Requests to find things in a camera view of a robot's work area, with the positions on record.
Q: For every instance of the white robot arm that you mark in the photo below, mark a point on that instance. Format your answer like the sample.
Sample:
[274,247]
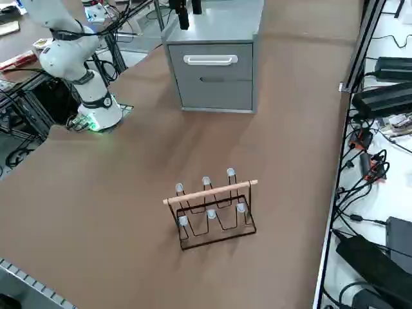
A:
[64,61]

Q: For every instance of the gray drawer with recessed grip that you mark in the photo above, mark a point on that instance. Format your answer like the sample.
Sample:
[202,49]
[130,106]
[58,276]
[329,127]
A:
[225,96]

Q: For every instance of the gray steel cabinet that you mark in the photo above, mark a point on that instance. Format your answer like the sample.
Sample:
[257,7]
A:
[225,29]

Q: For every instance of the blue white box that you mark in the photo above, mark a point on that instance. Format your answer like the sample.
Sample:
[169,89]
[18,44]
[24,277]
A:
[95,14]

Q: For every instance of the small printed packet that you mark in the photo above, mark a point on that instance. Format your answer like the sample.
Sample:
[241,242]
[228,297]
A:
[42,43]

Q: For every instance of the green lit circuit board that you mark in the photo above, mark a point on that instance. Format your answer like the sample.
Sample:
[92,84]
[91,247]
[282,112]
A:
[78,122]

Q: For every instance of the red flat package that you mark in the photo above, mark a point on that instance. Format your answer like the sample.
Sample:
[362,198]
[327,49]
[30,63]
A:
[19,60]

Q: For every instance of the smooth black power adapter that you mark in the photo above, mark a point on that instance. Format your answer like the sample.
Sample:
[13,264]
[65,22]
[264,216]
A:
[396,67]

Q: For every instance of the ribbed black power adapter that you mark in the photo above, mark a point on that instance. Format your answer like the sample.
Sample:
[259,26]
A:
[383,99]

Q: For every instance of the orange black plug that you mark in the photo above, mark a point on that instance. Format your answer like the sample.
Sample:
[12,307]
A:
[362,139]

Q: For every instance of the printed circuit board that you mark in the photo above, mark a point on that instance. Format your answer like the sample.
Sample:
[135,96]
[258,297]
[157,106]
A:
[399,122]

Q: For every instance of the large black power adapter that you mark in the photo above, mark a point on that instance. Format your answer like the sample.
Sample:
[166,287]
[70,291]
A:
[367,260]

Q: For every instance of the dark grey box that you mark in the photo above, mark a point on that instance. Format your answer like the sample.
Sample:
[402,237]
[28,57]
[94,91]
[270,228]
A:
[402,235]

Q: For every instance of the grey ridged strip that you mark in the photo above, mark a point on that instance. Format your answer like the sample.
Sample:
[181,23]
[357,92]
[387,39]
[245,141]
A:
[32,283]

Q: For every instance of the grey metal post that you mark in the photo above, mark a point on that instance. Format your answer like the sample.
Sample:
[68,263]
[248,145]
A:
[158,16]

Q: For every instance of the black metal frame leg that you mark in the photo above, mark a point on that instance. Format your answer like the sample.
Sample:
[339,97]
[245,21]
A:
[117,54]

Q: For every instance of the metal base plate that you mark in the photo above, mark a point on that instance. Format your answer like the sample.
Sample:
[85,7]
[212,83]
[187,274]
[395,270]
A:
[127,109]

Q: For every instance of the aluminium frame post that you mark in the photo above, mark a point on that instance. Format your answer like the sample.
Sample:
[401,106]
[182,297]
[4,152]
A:
[363,45]

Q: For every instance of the black frame rack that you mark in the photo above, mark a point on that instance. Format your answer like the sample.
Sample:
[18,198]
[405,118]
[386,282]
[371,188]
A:
[29,106]

